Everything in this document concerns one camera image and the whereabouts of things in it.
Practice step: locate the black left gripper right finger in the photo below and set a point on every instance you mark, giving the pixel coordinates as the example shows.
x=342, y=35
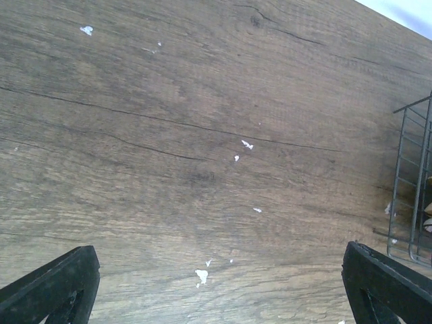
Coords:
x=382, y=290

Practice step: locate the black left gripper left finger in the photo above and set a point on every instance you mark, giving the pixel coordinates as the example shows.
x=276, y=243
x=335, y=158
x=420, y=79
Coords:
x=61, y=291

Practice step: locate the white blue-striped plate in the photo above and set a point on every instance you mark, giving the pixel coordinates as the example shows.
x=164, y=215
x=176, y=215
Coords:
x=427, y=225

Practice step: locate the grey wire dish rack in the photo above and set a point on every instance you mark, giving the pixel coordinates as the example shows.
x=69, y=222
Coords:
x=410, y=203

